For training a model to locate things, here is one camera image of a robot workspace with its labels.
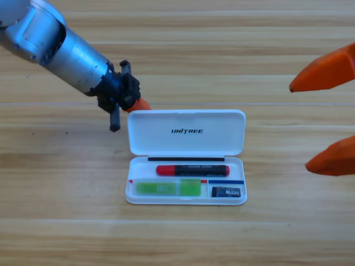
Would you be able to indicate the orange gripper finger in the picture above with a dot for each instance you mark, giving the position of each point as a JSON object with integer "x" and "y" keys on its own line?
{"x": 335, "y": 159}
{"x": 327, "y": 70}

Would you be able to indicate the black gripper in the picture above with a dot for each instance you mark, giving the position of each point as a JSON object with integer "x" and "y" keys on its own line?
{"x": 122, "y": 88}

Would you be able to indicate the white Unitree pencil case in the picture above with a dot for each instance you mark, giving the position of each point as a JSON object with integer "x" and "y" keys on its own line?
{"x": 185, "y": 138}

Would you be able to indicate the red and black marker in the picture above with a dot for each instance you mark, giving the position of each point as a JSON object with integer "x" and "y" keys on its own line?
{"x": 194, "y": 170}

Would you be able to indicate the green and white glue stick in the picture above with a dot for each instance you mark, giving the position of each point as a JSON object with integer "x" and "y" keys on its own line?
{"x": 169, "y": 188}

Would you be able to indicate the black eraser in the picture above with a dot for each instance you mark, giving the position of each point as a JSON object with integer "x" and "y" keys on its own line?
{"x": 226, "y": 192}

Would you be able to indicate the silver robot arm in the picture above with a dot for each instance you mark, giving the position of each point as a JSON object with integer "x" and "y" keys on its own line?
{"x": 55, "y": 47}

